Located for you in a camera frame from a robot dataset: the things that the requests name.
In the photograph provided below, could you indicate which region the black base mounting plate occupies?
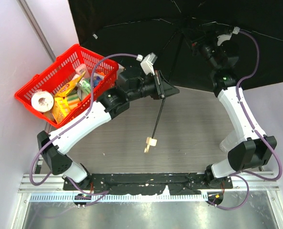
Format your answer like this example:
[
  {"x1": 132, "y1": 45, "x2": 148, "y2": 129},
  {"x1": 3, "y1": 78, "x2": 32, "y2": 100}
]
[{"x1": 77, "y1": 173, "x2": 233, "y2": 196}]

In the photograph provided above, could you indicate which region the green white wrapped package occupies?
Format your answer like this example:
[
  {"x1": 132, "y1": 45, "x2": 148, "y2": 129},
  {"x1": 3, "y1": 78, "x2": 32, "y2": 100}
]
[{"x1": 77, "y1": 78, "x2": 91, "y2": 100}]

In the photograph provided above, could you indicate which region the yellow green sponge pack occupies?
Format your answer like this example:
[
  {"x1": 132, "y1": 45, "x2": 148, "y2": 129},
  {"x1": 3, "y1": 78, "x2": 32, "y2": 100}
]
[{"x1": 65, "y1": 93, "x2": 81, "y2": 110}]

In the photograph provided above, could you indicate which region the white toilet paper roll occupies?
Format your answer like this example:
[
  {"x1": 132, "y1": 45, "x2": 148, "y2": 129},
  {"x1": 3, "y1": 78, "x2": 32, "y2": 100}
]
[{"x1": 31, "y1": 91, "x2": 54, "y2": 113}]

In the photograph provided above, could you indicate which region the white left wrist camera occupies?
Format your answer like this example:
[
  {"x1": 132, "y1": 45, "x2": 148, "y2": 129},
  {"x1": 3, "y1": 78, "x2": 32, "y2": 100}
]
[{"x1": 136, "y1": 52, "x2": 157, "y2": 75}]

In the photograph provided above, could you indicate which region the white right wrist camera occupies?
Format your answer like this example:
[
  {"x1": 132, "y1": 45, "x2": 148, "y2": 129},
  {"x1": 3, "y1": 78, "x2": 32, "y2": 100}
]
[{"x1": 217, "y1": 26, "x2": 240, "y2": 46}]

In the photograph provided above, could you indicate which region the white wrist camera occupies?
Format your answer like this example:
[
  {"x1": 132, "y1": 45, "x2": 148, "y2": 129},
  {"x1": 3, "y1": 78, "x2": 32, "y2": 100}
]
[
  {"x1": 217, "y1": 26, "x2": 240, "y2": 46},
  {"x1": 136, "y1": 52, "x2": 157, "y2": 75}
]

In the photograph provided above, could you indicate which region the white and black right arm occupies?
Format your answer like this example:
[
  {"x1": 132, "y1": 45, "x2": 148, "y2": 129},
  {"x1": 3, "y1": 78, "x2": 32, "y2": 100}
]
[{"x1": 192, "y1": 27, "x2": 277, "y2": 186}]

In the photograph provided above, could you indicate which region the red plastic shopping basket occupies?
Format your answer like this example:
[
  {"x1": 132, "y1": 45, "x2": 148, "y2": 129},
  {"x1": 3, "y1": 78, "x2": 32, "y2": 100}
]
[{"x1": 14, "y1": 43, "x2": 120, "y2": 127}]

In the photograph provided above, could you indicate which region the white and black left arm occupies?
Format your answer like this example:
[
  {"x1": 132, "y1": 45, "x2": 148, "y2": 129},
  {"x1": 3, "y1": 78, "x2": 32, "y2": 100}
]
[{"x1": 37, "y1": 67, "x2": 179, "y2": 189}]

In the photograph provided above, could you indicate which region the white slotted cable duct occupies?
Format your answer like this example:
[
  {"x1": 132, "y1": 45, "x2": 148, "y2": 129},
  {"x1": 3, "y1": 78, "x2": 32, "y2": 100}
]
[{"x1": 29, "y1": 192, "x2": 208, "y2": 203}]

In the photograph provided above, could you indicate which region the clear plastic water bottle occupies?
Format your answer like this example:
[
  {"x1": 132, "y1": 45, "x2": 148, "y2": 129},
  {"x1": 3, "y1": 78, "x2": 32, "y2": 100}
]
[{"x1": 220, "y1": 130, "x2": 237, "y2": 153}]

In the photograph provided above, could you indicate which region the pink white small package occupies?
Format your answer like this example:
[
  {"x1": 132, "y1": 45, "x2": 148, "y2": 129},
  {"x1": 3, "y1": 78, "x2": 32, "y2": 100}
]
[{"x1": 75, "y1": 63, "x2": 87, "y2": 75}]

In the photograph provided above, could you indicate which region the orange plastic package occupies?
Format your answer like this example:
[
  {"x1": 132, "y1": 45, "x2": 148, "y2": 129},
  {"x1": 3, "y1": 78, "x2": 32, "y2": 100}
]
[{"x1": 52, "y1": 97, "x2": 71, "y2": 124}]

